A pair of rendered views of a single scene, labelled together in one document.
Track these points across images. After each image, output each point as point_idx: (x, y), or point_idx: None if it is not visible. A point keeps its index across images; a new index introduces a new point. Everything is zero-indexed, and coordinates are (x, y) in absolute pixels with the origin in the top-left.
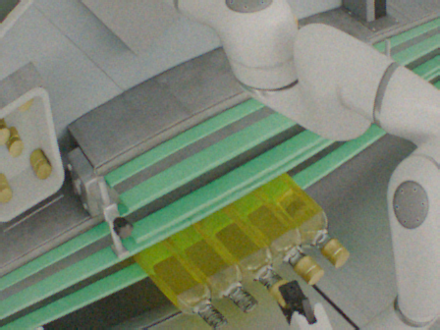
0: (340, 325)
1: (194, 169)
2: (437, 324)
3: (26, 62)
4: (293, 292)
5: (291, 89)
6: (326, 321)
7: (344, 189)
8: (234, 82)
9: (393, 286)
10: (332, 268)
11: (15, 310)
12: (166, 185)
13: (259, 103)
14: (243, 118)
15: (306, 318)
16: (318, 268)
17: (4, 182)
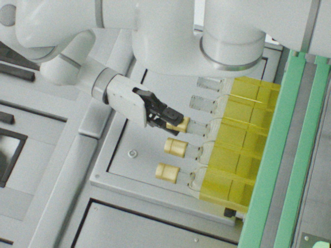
0: (133, 171)
1: (280, 106)
2: (35, 221)
3: None
4: (169, 113)
5: (201, 34)
6: (125, 94)
7: None
8: (322, 185)
9: (112, 242)
10: (183, 232)
11: None
12: (285, 84)
13: (292, 188)
14: (291, 167)
15: (141, 90)
16: (168, 144)
17: None
